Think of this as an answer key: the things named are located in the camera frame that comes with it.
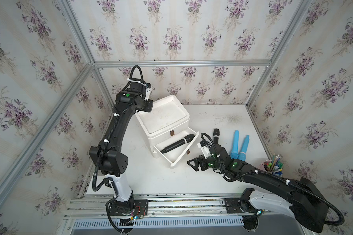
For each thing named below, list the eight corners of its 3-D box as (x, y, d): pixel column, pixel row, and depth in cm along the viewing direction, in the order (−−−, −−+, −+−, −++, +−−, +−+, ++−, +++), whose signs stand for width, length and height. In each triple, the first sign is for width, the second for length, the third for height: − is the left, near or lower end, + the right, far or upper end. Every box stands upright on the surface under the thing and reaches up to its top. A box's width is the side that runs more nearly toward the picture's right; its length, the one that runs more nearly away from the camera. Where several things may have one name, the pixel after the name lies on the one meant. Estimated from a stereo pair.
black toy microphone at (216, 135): (212, 143, 99) (213, 141, 97) (213, 130, 107) (213, 128, 104) (218, 144, 99) (219, 142, 96) (218, 131, 106) (219, 128, 104)
